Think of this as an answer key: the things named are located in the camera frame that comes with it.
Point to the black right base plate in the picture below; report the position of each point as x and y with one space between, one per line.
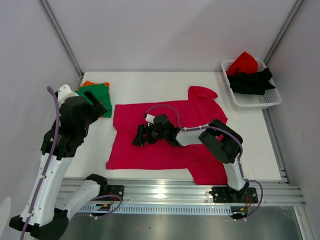
225 194

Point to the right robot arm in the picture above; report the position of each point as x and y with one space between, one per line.
220 140

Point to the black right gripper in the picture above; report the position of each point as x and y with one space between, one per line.
144 135

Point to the green folded t shirt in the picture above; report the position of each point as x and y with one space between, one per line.
102 94

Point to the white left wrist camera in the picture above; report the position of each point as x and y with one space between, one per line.
65 92

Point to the white slotted cable duct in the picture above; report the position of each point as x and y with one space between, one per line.
157 209

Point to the black t shirt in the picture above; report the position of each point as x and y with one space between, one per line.
252 84

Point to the white plastic basket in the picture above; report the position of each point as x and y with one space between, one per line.
251 102

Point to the right aluminium corner post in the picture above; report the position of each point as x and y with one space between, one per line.
293 13

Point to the red t shirt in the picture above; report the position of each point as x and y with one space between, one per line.
245 63

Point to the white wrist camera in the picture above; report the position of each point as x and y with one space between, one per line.
65 92
149 118

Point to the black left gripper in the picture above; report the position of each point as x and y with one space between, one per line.
97 106

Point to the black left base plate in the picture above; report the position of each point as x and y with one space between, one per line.
117 190

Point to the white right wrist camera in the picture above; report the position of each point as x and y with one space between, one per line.
149 118

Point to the left aluminium corner post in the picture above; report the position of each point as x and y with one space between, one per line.
45 5

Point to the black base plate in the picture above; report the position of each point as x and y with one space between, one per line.
117 190
225 194

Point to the pink t shirt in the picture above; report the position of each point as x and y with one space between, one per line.
199 109

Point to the orange folded t shirt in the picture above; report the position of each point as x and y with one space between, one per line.
89 83

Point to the aluminium corner post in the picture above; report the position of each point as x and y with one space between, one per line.
293 13
45 5

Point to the aluminium front rail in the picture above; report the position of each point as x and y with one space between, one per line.
186 192

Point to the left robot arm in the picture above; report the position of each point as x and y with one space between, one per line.
44 217

